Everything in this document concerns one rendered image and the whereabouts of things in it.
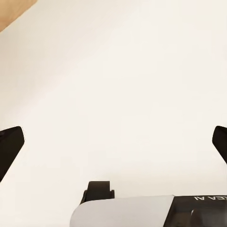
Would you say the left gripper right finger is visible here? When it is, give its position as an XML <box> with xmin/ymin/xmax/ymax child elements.
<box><xmin>212</xmin><ymin>126</ymin><xmax>227</xmax><ymax>164</ymax></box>

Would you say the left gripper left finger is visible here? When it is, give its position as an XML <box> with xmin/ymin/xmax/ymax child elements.
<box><xmin>0</xmin><ymin>126</ymin><xmax>25</xmax><ymax>182</ymax></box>

